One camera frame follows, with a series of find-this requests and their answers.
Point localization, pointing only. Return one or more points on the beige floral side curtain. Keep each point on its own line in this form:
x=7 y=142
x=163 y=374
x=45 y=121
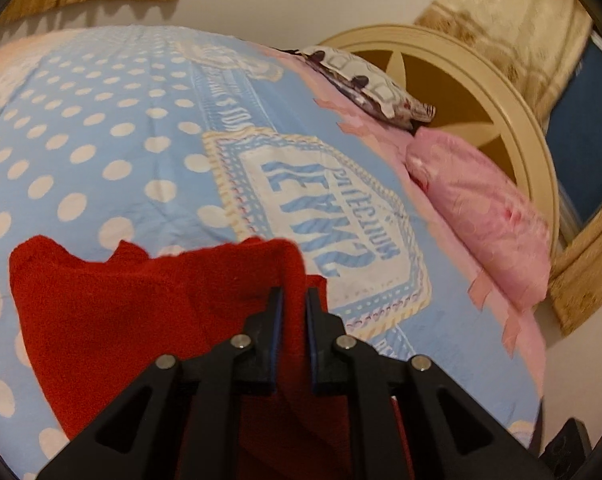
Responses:
x=511 y=20

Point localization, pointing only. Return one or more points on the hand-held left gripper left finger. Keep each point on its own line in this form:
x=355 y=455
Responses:
x=279 y=330

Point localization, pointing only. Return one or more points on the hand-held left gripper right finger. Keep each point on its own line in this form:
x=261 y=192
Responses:
x=311 y=340

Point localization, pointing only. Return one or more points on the dark blue panel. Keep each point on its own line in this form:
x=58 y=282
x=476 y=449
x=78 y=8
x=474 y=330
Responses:
x=586 y=135

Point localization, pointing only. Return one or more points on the cream round headboard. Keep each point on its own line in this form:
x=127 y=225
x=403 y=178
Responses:
x=506 y=110

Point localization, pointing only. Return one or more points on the patterned white brown pillow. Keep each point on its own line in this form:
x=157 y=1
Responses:
x=366 y=80

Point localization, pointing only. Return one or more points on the blue polka dot bed sheet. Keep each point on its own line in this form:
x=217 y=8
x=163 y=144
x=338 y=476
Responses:
x=131 y=135

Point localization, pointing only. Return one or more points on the pink pillow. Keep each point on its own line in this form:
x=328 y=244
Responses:
x=481 y=210

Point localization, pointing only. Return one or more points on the red knitted sweater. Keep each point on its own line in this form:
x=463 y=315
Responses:
x=131 y=310

